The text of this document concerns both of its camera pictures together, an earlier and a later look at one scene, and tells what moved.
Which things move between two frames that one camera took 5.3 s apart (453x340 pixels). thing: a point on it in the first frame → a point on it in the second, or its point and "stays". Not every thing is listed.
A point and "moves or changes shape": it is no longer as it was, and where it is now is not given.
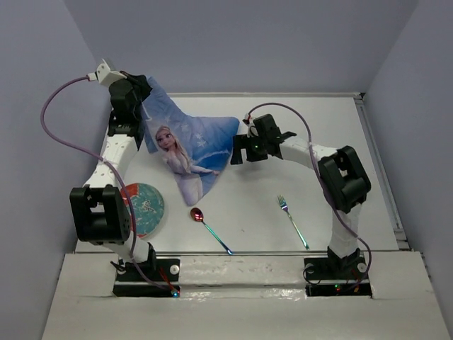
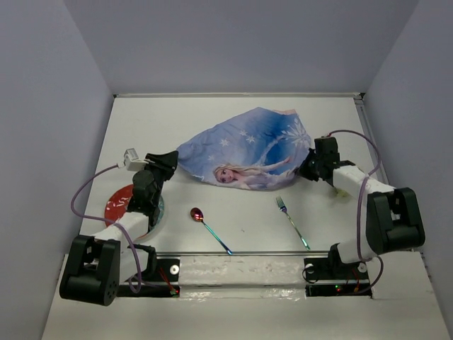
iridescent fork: [284, 205] stays
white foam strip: [241, 270] stays
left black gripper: [141, 82] → [165, 163]
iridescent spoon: [197, 215] stays
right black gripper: [242, 142] → [303, 170]
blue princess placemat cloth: [194, 149] moves or changes shape
